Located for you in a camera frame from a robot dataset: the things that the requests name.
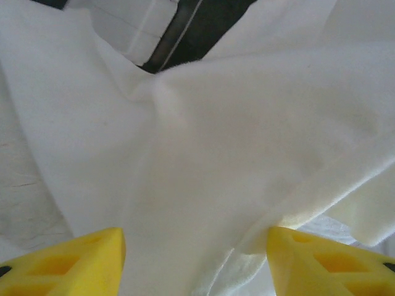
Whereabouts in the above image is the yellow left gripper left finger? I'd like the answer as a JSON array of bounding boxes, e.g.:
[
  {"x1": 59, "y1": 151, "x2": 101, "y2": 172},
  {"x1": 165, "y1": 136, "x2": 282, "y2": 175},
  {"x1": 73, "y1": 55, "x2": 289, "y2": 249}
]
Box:
[{"x1": 0, "y1": 227, "x2": 127, "y2": 296}]

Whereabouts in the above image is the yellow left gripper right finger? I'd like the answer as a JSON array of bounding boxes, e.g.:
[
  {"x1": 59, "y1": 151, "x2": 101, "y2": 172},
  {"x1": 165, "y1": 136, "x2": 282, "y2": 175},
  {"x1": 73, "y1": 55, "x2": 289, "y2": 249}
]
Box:
[{"x1": 267, "y1": 226, "x2": 395, "y2": 296}]

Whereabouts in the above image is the white t-shirt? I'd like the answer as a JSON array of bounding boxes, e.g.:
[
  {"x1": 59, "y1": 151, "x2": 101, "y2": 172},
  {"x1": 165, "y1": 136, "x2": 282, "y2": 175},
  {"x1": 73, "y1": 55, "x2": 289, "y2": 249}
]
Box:
[{"x1": 0, "y1": 0, "x2": 395, "y2": 296}]

